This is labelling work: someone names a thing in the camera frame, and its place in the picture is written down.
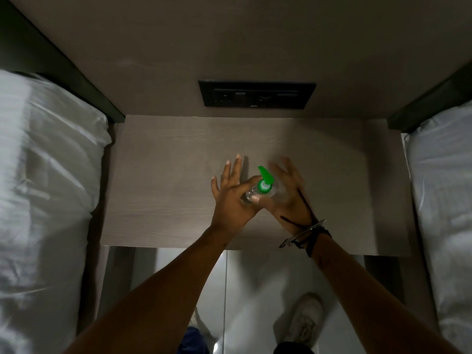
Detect person's right hand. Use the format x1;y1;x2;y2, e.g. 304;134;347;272
257;156;318;237

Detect person's left hand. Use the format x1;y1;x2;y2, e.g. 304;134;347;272
210;155;263;237

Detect clear bottle with green cap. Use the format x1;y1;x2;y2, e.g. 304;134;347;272
245;165;278;204

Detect person's left forearm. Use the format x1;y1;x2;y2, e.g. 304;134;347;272
61;225;239;354

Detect person's right forearm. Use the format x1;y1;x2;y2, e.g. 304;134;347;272
309;229;464;354

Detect silver bangle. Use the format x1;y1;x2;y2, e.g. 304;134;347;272
279;219;327;250

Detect white shoe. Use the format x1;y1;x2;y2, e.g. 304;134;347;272
283;293;326;348

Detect dark blue trousers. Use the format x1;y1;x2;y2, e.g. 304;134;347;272
178;326;316;354

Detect dark narrow headboard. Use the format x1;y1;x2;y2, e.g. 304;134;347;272
387;62;472;134

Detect white bed with smooth bedding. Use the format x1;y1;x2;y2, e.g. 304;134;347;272
403;100;472;354

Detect white bed with rumpled bedding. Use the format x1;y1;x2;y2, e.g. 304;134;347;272
0;69;113;354

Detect dark wide headboard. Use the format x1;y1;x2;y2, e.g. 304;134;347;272
0;0;126;124

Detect black cord wristband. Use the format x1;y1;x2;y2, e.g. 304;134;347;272
280;187;333;259

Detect black wall socket panel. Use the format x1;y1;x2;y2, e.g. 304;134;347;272
198;80;317;110

